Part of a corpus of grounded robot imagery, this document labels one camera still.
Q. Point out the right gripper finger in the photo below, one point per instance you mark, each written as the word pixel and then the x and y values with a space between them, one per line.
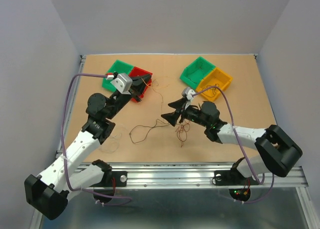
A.
pixel 179 104
pixel 171 118

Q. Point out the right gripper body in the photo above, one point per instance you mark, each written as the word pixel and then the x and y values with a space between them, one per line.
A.
pixel 192 114

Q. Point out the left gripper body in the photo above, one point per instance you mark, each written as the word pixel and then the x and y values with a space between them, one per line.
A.
pixel 133 92

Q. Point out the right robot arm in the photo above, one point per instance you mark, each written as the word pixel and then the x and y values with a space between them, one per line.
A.
pixel 277 152

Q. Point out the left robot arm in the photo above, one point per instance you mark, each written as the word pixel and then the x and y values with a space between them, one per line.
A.
pixel 50 191

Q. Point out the red bin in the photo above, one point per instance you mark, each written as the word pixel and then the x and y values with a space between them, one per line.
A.
pixel 136 71

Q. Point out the right green bin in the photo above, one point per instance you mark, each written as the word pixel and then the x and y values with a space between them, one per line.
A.
pixel 193 74

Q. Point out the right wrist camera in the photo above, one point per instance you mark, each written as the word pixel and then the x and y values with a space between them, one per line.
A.
pixel 188 94

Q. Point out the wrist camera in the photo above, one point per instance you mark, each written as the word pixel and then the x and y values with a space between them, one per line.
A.
pixel 188 94
pixel 119 79

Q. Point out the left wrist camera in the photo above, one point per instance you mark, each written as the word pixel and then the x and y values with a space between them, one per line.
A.
pixel 119 79

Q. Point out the aluminium frame rail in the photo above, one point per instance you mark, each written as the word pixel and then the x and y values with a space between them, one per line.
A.
pixel 170 182

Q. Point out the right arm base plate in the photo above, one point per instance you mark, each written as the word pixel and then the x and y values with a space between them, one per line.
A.
pixel 231 178

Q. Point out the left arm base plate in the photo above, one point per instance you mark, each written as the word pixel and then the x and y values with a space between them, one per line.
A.
pixel 119 177

